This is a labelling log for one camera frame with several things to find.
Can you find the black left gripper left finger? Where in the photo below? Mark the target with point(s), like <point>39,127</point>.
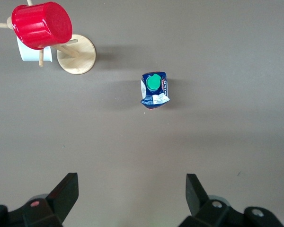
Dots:
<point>61,194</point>

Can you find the blue milk carton green cap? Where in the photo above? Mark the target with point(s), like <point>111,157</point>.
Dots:
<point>156,98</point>

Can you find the red ribbed plastic cup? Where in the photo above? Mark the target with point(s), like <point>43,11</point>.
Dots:
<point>42,23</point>

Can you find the small white cup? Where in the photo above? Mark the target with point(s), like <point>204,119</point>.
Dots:
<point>28,55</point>

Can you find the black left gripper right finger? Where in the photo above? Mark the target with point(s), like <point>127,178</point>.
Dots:
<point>198,203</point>

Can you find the wooden mug tree stand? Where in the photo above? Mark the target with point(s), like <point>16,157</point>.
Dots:
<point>78,59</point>

